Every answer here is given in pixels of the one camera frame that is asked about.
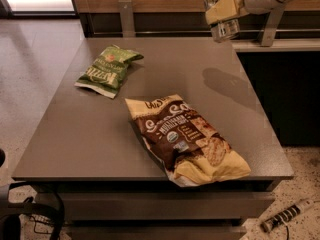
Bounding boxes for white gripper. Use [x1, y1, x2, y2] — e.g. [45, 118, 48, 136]
[205, 0, 282, 25]

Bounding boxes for green 7up soda can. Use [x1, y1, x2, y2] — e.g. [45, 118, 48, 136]
[204, 0, 240, 43]

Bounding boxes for green chip bag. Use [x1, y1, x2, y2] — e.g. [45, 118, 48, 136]
[75, 45, 144, 99]

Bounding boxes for brown yellow tortilla chip bag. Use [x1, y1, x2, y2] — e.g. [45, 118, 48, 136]
[126, 95, 251, 187]

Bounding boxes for grey table with drawers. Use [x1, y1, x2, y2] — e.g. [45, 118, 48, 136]
[13, 38, 293, 240]

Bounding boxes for white power strip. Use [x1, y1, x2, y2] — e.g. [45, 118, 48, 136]
[261, 199, 314, 233]

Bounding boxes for black chair base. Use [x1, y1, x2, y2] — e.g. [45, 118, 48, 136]
[0, 148, 66, 240]

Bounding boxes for right metal bracket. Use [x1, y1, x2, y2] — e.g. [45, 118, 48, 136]
[258, 5, 285, 47]

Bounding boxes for metal bracket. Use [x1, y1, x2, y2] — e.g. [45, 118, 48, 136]
[258, 5, 285, 47]
[118, 0, 136, 38]

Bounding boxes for left metal bracket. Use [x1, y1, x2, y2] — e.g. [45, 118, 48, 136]
[118, 0, 136, 38]

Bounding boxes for black cable on floor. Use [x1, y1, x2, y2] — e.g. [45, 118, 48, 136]
[23, 213, 61, 236]

